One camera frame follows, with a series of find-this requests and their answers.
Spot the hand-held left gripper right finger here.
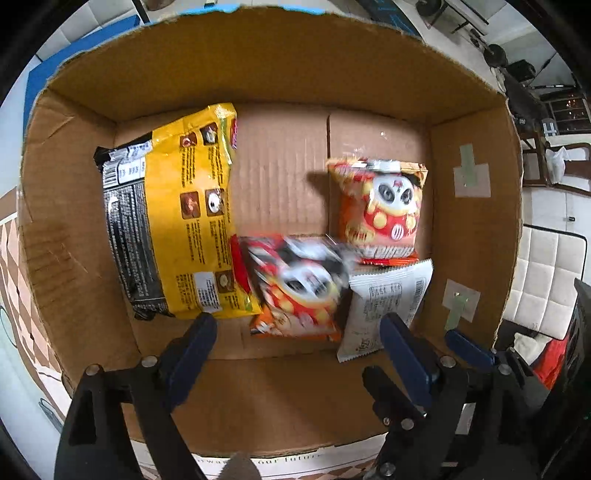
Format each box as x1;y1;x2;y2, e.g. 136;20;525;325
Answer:
362;312;469;480

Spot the black padded stool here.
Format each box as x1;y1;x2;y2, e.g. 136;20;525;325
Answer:
503;74;548;134

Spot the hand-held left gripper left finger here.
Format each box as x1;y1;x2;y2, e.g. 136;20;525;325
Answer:
54;312;219;480

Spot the checkered printed tablecloth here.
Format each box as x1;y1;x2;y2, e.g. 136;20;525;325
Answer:
0;189;389;480

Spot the yellow and black noodle pack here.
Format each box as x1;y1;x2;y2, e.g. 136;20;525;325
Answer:
95;102;264;320

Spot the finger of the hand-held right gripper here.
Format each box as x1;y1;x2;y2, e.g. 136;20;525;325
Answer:
444;329;527;387
566;278;590;370

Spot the plain red snack packet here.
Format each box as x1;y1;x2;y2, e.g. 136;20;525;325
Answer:
531;336;570;389

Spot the cardboard box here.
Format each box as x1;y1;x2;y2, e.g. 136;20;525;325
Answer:
17;4;525;457

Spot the short barbell with black plates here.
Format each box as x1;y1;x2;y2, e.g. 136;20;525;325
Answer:
468;28;509;65

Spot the white printed snack packet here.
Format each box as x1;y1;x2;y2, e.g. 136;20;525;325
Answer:
336;258;435;363

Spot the red panda print snack packet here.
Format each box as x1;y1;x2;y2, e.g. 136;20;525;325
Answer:
326;157;429;266
231;234;356;342

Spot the white plastic bag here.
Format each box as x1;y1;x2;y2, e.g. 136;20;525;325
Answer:
545;147;573;183

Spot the blue seat cushion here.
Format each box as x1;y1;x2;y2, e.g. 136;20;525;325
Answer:
23;14;151;123

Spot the white cushioned chair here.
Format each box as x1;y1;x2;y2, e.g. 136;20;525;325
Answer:
501;224;587;334

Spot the brown wooden chair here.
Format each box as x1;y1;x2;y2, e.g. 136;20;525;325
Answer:
519;134;591;197

